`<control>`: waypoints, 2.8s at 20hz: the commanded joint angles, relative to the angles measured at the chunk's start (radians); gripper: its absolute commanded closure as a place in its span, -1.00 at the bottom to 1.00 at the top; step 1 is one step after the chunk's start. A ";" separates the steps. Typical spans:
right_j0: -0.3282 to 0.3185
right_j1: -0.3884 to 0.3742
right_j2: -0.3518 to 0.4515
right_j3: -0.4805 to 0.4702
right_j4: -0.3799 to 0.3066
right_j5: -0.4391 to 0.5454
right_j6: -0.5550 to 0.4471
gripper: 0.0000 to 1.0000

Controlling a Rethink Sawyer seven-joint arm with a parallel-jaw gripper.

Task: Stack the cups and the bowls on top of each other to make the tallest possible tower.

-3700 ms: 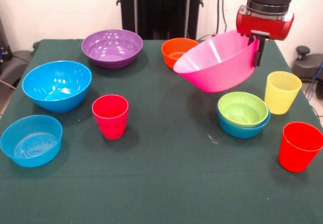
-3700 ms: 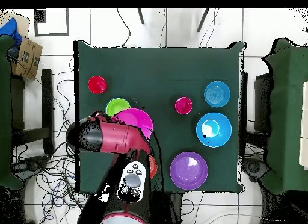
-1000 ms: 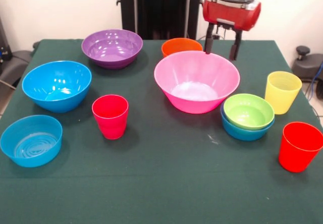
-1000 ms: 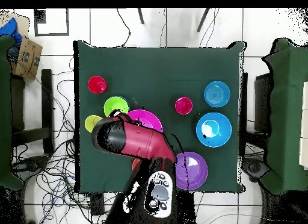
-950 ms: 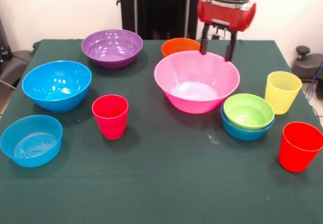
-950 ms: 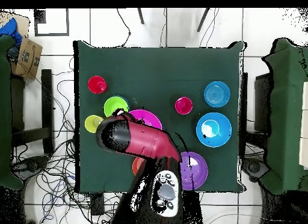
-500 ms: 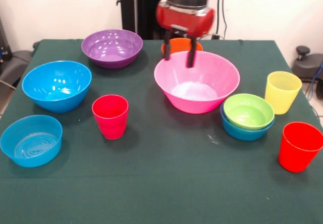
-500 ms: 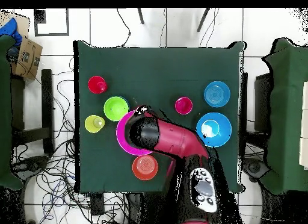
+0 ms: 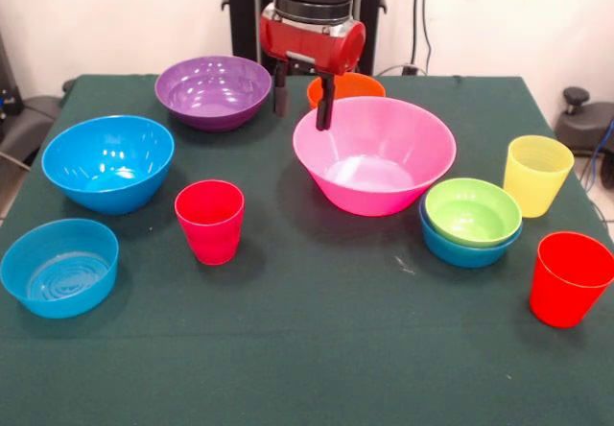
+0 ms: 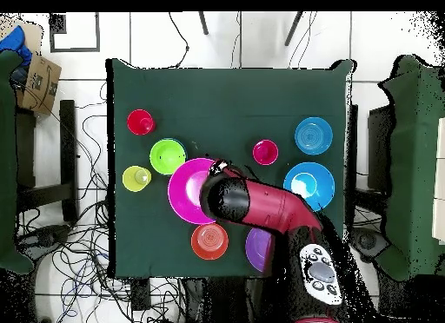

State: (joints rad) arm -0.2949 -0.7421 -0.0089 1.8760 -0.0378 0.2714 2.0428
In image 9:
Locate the orange bowl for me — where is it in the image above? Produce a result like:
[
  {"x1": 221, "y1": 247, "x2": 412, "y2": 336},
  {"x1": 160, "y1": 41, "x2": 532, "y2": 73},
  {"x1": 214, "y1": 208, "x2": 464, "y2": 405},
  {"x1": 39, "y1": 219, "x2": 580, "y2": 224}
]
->
[{"x1": 306, "y1": 71, "x2": 387, "y2": 110}]

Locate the small blue bowl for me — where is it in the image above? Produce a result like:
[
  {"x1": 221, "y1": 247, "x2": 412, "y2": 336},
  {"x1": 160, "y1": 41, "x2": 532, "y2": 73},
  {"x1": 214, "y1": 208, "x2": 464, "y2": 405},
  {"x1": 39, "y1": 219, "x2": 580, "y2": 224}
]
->
[
  {"x1": 0, "y1": 218, "x2": 120, "y2": 320},
  {"x1": 418, "y1": 200, "x2": 524, "y2": 270}
]

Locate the dark green tablecloth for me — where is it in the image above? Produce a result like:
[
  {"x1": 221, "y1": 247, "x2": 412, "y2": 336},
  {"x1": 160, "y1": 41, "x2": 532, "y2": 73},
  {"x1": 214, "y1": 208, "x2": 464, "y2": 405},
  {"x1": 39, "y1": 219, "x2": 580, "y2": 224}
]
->
[{"x1": 0, "y1": 73, "x2": 614, "y2": 426}]

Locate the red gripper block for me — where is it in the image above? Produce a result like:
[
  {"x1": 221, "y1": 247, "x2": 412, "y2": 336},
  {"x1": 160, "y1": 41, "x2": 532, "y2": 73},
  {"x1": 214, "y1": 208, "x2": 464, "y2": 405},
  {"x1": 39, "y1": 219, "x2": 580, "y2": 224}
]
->
[{"x1": 260, "y1": 3, "x2": 367, "y2": 132}]

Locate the green bowl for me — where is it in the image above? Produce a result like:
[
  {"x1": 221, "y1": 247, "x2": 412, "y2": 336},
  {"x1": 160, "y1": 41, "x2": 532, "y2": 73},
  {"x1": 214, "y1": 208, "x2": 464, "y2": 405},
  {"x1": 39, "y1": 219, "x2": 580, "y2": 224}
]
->
[{"x1": 424, "y1": 177, "x2": 523, "y2": 249}]

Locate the black wall cable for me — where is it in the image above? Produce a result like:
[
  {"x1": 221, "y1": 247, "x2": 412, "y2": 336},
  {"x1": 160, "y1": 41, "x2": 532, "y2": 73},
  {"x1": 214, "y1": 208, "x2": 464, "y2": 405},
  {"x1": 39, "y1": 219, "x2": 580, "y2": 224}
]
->
[{"x1": 411, "y1": 0, "x2": 434, "y2": 70}]

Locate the large blue bowl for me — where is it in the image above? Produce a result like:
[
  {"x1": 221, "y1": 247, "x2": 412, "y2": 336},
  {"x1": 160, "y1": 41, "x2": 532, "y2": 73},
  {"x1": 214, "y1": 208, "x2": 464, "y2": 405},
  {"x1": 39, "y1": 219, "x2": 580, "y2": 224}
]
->
[{"x1": 40, "y1": 114, "x2": 176, "y2": 216}]

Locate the yellow cup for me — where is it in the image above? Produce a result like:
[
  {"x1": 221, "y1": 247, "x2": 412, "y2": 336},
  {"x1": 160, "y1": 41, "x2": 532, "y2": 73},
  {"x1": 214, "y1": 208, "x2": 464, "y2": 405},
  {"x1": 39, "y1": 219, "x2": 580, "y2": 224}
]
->
[{"x1": 502, "y1": 133, "x2": 576, "y2": 219}]

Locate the red cup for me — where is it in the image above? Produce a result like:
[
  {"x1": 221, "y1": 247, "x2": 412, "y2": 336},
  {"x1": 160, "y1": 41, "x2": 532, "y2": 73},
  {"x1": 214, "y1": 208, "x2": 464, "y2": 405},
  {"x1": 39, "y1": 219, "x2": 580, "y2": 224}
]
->
[{"x1": 529, "y1": 231, "x2": 614, "y2": 329}]

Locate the purple bowl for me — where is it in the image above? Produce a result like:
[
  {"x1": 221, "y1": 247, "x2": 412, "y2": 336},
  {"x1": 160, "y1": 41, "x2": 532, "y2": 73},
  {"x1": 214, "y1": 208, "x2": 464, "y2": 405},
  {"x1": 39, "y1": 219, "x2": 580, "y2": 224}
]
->
[{"x1": 153, "y1": 55, "x2": 273, "y2": 133}]

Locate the large pink bowl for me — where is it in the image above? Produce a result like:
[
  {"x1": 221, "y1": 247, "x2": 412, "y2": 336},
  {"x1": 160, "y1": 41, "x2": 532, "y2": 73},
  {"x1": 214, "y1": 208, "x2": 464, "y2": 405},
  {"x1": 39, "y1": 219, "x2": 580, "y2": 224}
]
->
[{"x1": 292, "y1": 95, "x2": 458, "y2": 218}]

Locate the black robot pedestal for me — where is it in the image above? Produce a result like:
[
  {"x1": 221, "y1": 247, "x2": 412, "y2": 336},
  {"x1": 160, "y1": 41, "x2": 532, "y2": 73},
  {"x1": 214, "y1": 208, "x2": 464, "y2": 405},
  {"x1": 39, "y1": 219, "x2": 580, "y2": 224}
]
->
[{"x1": 221, "y1": 0, "x2": 389, "y2": 76}]

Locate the crimson cup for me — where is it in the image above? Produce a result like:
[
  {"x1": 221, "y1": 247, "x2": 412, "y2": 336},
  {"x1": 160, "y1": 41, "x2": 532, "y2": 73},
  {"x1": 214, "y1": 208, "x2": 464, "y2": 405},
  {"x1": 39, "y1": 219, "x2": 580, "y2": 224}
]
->
[{"x1": 174, "y1": 179, "x2": 246, "y2": 267}]

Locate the dark grey stand base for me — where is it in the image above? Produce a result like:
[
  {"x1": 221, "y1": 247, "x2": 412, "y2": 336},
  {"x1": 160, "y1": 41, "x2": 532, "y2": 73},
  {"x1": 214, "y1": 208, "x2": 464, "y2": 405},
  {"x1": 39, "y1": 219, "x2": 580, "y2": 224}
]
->
[
  {"x1": 555, "y1": 86, "x2": 614, "y2": 156},
  {"x1": 0, "y1": 94, "x2": 61, "y2": 168}
]

